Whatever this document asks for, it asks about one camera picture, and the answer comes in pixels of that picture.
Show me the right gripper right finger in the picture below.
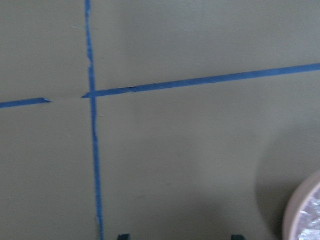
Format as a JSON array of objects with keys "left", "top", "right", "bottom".
[{"left": 231, "top": 234, "right": 243, "bottom": 240}]

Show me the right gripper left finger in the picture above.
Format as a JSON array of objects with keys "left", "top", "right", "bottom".
[{"left": 117, "top": 234, "right": 130, "bottom": 240}]

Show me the pink bowl of ice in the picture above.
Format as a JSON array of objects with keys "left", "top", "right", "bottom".
[{"left": 282, "top": 171, "right": 320, "bottom": 240}]

